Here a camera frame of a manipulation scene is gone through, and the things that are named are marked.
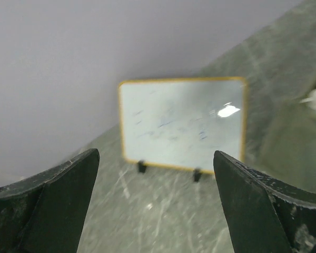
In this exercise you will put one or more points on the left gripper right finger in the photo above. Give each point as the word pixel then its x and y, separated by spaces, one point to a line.
pixel 264 215

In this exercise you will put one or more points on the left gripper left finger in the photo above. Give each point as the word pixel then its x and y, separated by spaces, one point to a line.
pixel 46 212

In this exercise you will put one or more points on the small whiteboard on stand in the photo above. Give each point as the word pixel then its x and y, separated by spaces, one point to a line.
pixel 179 123

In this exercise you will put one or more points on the olive canvas bag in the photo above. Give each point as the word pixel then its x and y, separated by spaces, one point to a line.
pixel 288 152

